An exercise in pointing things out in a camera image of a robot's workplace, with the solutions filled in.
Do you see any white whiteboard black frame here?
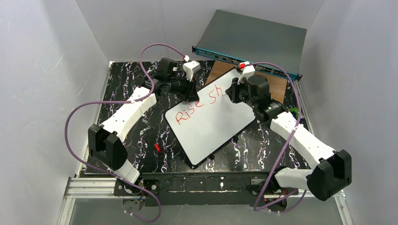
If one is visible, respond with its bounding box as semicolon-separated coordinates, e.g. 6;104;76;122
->
164;69;255;165

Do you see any red marker cap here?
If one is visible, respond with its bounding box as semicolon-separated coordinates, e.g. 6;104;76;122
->
154;143;161;152

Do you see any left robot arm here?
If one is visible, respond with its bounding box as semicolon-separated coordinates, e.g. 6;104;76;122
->
88;58;201;183

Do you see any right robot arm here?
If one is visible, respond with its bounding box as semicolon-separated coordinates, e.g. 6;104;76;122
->
226;75;352;201

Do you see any wooden board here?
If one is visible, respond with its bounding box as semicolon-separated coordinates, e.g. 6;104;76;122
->
205;61;287;103

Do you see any green white toy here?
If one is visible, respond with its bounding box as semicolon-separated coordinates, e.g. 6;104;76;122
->
288;108;301;119

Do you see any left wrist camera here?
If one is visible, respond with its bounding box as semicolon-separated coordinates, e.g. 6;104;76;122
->
183;55;201;82

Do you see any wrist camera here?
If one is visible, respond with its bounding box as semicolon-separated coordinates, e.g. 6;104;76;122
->
183;55;201;82
237;61;255;85

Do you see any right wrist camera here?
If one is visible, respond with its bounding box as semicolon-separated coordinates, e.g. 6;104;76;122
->
237;61;255;85

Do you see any blue network switch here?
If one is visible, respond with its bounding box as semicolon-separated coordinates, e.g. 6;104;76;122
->
192;9;306;81

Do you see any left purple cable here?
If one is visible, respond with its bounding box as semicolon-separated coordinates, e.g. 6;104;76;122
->
64;43;190;222

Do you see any aluminium rail frame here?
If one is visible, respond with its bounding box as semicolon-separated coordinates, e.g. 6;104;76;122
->
58;173;352;225

